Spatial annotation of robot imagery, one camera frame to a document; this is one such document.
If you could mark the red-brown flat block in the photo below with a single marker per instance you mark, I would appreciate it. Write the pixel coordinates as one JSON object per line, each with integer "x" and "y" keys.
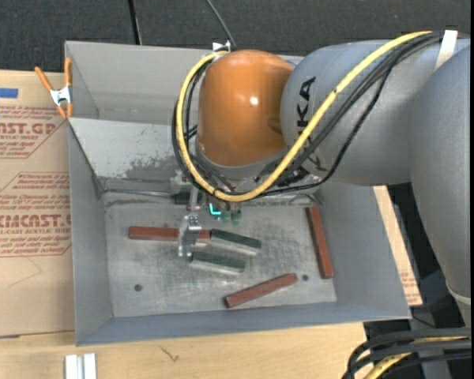
{"x": 152, "y": 233}
{"x": 260, "y": 290}
{"x": 320, "y": 243}

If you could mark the brown cardboard board red print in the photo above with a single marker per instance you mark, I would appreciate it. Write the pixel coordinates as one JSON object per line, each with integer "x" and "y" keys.
{"x": 27, "y": 196}

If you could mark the black cylinder on white bracket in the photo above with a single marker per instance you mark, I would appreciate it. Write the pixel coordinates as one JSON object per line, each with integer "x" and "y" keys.
{"x": 298, "y": 175}

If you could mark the grey metal bin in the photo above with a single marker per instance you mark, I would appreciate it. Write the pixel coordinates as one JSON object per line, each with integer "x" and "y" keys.
{"x": 150, "y": 282}

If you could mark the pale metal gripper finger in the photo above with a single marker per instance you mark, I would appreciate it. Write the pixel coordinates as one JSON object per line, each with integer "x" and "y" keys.
{"x": 181, "y": 240}
{"x": 193, "y": 235}

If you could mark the dark green flat block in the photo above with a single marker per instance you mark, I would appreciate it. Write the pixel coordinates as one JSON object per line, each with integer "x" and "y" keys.
{"x": 237, "y": 240}
{"x": 219, "y": 261}

